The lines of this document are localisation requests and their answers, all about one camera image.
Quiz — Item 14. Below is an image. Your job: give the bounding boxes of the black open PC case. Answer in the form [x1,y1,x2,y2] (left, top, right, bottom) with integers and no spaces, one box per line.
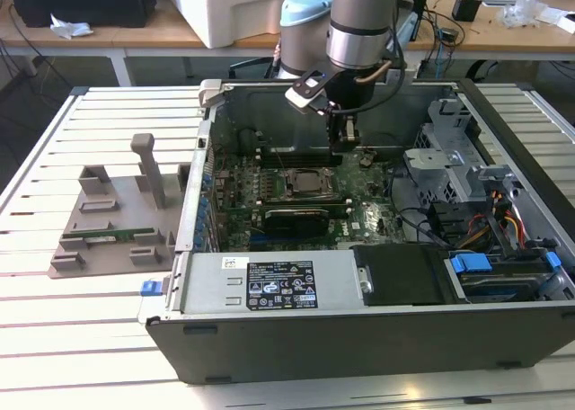
[137,77,575,387]

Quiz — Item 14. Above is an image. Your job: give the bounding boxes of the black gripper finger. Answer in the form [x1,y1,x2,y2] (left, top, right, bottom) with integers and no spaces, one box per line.
[327,111,343,154]
[341,115,361,154]

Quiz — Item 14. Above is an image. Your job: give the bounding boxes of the large black equipment case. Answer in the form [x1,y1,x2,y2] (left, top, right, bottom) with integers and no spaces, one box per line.
[6,0,157,29]

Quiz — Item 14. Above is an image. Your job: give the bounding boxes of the blue disk carrier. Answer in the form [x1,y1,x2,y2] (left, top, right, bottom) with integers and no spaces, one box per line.
[447,250,562,304]

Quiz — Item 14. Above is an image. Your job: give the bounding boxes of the green RAM stick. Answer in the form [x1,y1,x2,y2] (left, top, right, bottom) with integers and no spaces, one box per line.
[62,228,156,244]

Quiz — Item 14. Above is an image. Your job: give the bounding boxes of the yellow red wire bundle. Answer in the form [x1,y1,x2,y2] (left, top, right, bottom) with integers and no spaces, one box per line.
[464,189,529,252]

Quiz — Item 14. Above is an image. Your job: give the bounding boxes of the silver finned heatsink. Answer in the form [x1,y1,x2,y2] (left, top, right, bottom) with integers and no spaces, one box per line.
[358,205,390,231]

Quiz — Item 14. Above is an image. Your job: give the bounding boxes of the crumpled white paper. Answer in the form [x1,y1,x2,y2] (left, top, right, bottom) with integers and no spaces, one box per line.
[48,13,94,40]

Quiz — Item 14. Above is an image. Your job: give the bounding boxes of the silver CPU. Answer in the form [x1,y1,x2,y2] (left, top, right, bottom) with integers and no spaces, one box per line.
[294,174,329,193]

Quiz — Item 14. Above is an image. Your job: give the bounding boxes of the large white box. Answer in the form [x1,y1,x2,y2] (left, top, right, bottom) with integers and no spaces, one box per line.
[156,0,293,50]

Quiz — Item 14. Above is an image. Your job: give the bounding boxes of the grey parts rack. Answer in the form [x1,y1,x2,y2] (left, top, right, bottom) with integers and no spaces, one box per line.
[47,133,190,281]

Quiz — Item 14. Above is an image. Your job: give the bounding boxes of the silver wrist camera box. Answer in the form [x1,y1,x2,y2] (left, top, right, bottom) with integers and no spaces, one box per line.
[284,67,332,115]

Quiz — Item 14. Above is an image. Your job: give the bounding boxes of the black square box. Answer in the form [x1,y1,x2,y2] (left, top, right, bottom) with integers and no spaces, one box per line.
[403,0,430,42]

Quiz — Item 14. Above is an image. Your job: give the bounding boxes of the metal socket cover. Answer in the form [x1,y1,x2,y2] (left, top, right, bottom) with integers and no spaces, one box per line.
[285,167,339,197]

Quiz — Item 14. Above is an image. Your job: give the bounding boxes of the black plastic drive cover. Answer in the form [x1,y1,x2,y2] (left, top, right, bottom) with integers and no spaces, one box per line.
[349,243,450,308]

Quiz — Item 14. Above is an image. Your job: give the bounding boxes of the silver power supply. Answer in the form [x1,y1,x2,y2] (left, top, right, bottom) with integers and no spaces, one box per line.
[177,250,363,316]

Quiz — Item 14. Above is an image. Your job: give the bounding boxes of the green motherboard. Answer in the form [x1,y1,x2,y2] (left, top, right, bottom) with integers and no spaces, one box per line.
[210,151,405,252]

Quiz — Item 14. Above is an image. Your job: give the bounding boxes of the black graphics card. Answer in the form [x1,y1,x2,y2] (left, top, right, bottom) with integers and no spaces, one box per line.
[261,206,332,239]

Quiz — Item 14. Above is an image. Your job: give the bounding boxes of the CPU socket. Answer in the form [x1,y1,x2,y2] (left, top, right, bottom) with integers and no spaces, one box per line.
[283,166,341,198]

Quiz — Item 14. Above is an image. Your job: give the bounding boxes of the small black box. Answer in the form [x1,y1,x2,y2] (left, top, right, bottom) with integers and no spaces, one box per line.
[451,0,482,23]

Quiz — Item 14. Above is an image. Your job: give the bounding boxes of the clear plastic bags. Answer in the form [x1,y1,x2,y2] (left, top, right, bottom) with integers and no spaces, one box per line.
[496,0,565,28]

